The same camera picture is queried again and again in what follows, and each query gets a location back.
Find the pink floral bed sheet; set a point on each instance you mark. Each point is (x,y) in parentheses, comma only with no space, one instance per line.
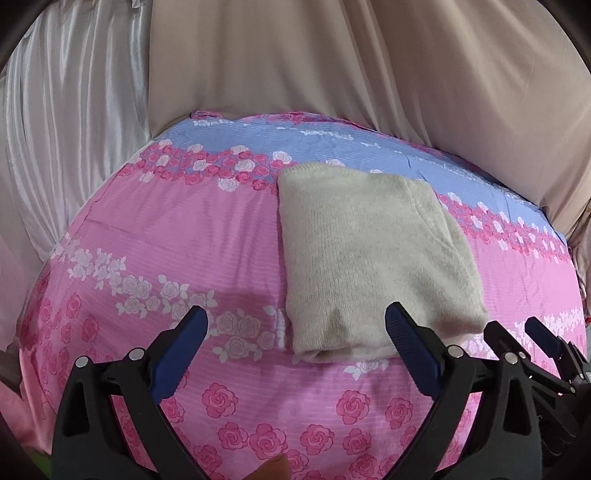
(175,240)

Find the white satin curtain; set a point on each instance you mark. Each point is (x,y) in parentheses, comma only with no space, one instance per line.
(69,129)

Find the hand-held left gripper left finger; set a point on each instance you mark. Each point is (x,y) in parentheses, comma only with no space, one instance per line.
(178,350)

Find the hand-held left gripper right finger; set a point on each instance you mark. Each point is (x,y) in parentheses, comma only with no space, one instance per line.
(413,350)

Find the beige curtain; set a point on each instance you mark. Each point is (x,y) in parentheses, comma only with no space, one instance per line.
(369,60)

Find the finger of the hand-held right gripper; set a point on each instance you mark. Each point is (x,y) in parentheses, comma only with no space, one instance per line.
(503,339)
(542,334)

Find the cream knit cardigan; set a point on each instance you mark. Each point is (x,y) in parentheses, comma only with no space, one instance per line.
(364,249)

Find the person's left hand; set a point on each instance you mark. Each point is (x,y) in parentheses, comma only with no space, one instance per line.
(271,468)

